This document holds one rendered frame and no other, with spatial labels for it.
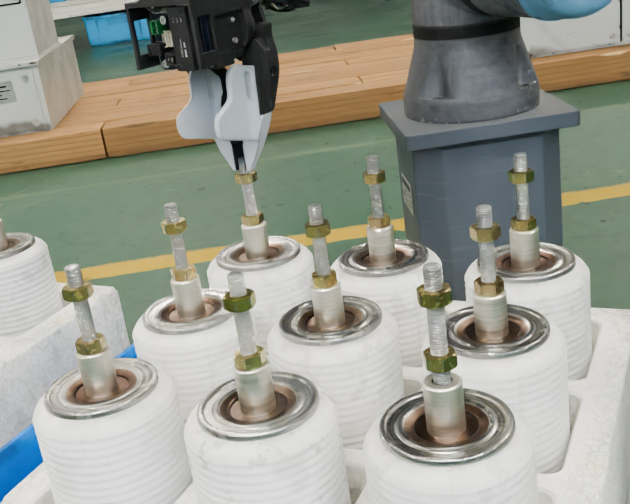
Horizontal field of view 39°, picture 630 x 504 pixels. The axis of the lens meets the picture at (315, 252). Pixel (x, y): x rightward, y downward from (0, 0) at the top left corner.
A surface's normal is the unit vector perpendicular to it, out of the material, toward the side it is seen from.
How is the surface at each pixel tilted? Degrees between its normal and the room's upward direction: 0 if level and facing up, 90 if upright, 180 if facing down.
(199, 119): 89
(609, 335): 0
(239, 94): 91
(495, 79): 72
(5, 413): 90
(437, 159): 90
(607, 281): 0
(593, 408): 0
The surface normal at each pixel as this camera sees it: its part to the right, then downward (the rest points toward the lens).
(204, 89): 0.76, 0.11
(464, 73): -0.26, 0.08
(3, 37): 0.09, 0.35
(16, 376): 0.89, 0.04
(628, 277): -0.13, -0.93
